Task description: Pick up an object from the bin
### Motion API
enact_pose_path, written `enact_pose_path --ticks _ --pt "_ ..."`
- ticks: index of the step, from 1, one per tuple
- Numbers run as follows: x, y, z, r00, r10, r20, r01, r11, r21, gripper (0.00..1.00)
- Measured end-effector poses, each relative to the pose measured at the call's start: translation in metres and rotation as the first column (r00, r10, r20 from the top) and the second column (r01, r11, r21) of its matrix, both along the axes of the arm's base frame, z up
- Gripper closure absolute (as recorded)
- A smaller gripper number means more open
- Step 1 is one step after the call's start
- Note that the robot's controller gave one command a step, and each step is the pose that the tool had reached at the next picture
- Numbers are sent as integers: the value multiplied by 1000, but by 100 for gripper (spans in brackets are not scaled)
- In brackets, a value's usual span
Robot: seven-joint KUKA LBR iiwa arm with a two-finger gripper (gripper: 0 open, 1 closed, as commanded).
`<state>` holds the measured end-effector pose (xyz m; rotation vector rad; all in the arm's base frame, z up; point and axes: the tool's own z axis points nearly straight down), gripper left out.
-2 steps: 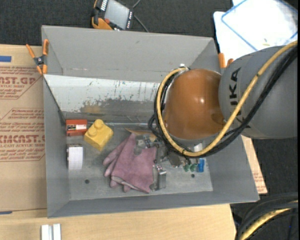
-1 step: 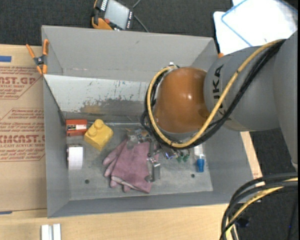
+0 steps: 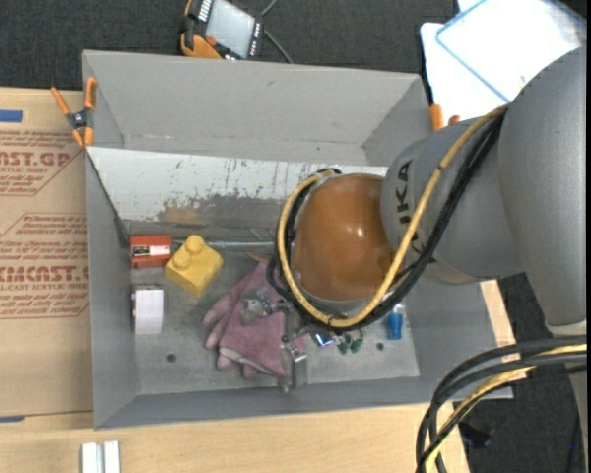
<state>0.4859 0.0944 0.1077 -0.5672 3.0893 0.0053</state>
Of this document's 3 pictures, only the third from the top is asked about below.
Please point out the red box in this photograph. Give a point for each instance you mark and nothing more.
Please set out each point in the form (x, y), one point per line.
(150, 250)

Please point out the grey metal bin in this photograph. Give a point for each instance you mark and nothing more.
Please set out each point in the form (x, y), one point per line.
(187, 106)

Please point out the small blue and white cylinder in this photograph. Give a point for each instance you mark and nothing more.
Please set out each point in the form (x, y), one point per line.
(395, 324)

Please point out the pink glove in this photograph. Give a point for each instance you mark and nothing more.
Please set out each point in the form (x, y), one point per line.
(251, 338)

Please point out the brown cardboard board, red print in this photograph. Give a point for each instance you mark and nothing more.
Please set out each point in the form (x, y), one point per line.
(39, 353)

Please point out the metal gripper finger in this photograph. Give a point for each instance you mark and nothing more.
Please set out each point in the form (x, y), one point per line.
(294, 365)
(257, 303)

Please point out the yellow toy building block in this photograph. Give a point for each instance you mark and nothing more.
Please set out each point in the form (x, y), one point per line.
(197, 266)

